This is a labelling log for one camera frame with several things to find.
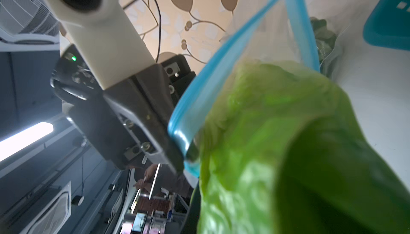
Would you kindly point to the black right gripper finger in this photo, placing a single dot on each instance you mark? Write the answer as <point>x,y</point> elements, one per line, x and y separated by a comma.
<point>192,218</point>

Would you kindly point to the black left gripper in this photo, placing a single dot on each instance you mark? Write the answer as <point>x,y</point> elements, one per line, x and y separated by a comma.
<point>130,119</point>

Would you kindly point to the small chinese cabbage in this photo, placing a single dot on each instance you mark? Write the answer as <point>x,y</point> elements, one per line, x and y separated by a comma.
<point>278,203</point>

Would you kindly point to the clear blue-zip zipper bag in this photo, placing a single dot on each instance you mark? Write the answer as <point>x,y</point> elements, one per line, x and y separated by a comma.
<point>243,58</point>

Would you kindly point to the large chinese cabbage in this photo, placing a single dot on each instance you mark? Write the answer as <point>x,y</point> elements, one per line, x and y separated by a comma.
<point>325,41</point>

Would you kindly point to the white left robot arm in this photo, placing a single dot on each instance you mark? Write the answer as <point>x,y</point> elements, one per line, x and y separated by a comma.
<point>72,80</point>

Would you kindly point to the teal perforated plastic basket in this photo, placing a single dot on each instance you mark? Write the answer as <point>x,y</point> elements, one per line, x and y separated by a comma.
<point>388,25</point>

